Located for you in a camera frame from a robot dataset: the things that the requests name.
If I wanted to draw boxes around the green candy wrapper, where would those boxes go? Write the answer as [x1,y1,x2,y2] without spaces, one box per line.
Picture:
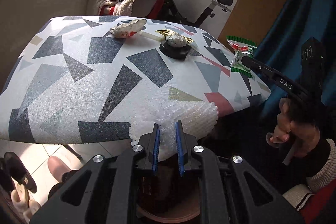
[226,35,257,78]

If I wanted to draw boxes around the white foam fruit net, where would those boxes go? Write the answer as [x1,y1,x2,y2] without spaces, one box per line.
[129,98,219,161]

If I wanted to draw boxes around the black round lid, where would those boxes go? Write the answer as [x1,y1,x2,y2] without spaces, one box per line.
[159,42,191,60]

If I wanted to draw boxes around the white plastic wrap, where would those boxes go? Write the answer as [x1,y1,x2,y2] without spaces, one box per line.
[165,30,188,48]

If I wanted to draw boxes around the gold foil wrapper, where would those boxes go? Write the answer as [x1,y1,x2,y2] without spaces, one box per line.
[156,29,194,47]

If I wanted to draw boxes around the white tissue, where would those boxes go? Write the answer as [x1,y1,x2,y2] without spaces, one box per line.
[110,19,147,38]

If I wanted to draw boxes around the brown round trash bin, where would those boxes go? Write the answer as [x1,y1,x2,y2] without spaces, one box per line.
[136,155,201,223]

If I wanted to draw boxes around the person's right hand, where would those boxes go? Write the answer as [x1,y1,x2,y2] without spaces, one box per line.
[268,98,320,157]

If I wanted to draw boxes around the blue curtain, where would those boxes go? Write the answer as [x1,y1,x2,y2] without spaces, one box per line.
[255,0,335,114]

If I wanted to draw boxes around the white fuzzy slipper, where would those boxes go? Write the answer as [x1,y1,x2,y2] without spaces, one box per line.
[10,184,41,223]

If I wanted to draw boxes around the black shoe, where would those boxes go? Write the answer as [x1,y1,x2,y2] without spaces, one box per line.
[1,152,37,193]

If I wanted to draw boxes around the geometric patterned table cover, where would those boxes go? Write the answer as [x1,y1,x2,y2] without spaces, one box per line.
[1,16,270,144]

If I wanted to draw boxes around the grey chair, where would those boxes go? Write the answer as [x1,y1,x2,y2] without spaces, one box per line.
[86,0,165,19]

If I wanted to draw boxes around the black camera box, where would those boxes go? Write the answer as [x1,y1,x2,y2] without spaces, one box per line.
[301,37,323,90]

